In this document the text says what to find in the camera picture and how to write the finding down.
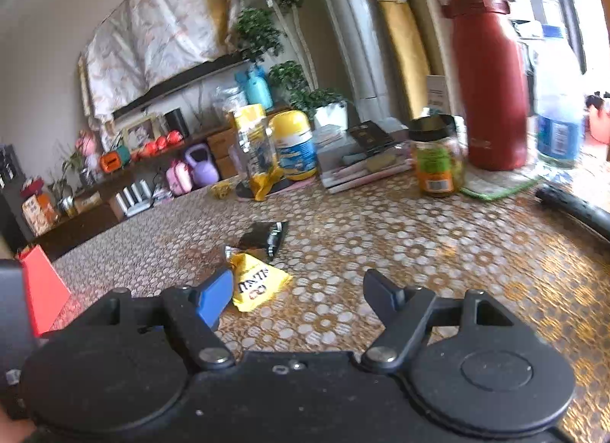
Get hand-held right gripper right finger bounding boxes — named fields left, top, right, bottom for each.
left=360, top=270, right=514, bottom=374

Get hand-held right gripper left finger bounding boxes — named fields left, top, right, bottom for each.
left=100, top=266, right=236, bottom=371

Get red and white cardboard box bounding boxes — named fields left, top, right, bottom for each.
left=16, top=244, right=72, bottom=336

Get yellow snack packet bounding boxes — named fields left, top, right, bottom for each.
left=225, top=247, right=294, bottom=313

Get black snack packet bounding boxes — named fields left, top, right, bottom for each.
left=236, top=221, right=289, bottom=261

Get yellow rubber bands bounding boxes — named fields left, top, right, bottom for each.
left=210, top=180, right=239, bottom=200

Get orange printed box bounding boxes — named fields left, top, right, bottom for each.
left=21, top=193, right=60, bottom=237

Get pink toy bag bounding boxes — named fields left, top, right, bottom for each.
left=165, top=160, right=192, bottom=197

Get white router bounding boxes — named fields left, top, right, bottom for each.
left=116, top=182, right=154, bottom=218

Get black round tray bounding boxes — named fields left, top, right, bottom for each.
left=235, top=175, right=310, bottom=199

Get purple kettlebell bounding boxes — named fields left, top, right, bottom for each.
left=184, top=144, right=221, bottom=187

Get stack of books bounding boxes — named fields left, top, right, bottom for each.
left=315, top=118, right=420, bottom=195

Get glass jar with black lid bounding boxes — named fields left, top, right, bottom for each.
left=409, top=114, right=467, bottom=198

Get clear bottle with yellow contents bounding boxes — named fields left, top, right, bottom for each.
left=230, top=104, right=287, bottom=202

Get wooden television cabinet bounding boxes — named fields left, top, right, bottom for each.
left=29, top=106, right=291, bottom=258

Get black booklet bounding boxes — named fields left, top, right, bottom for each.
left=346, top=121, right=396, bottom=154

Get red ornaments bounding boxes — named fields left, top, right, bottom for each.
left=130, top=130, right=185, bottom=161

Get green edged mat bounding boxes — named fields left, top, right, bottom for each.
left=460, top=161, right=554, bottom=202

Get yellow lidded wipe canister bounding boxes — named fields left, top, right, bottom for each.
left=268, top=109, right=319, bottom=181

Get orange clock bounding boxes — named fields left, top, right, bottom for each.
left=99, top=146, right=131, bottom=175

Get black speaker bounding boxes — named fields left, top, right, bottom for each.
left=164, top=108, right=189, bottom=140

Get white plant pot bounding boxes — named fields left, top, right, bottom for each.
left=313, top=101, right=350, bottom=131

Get pink flowers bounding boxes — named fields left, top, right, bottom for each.
left=74, top=130, right=98, bottom=172

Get clear plastic bag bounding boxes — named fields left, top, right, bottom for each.
left=212, top=85, right=249, bottom=125

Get turquoise bottle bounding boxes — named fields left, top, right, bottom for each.
left=234, top=64, right=274, bottom=111

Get red water bottle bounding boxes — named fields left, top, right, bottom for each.
left=428, top=0, right=531, bottom=172

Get floral cloth covered television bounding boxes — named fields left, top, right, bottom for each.
left=78, top=0, right=239, bottom=119

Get clear bottle with blue label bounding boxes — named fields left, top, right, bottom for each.
left=533, top=22, right=587, bottom=169

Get yellow curtain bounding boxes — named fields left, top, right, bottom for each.
left=363, top=0, right=432, bottom=115

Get green potted tree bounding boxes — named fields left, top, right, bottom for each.
left=231, top=0, right=348, bottom=112

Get grey standing air conditioner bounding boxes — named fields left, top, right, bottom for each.
left=305, top=0, right=406, bottom=115

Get photo frame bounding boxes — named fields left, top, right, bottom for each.
left=121, top=114, right=163, bottom=150

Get black handle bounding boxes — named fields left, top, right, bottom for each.
left=535, top=185, right=610, bottom=233

